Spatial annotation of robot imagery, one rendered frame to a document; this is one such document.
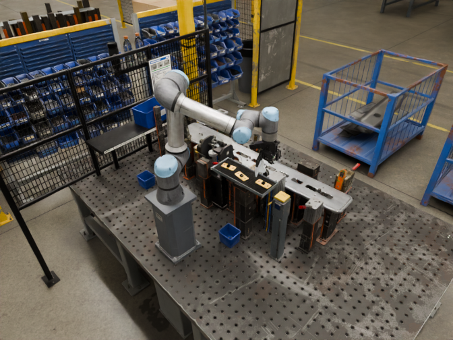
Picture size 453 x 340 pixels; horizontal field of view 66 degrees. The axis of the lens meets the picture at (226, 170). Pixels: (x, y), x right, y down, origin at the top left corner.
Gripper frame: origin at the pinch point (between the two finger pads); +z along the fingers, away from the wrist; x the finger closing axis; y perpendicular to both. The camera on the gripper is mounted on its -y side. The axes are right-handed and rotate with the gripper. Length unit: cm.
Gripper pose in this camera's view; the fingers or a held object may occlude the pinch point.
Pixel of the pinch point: (263, 170)
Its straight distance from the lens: 182.3
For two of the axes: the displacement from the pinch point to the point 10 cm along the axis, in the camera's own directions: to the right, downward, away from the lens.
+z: 0.2, 8.1, 5.9
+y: 7.2, 3.9, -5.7
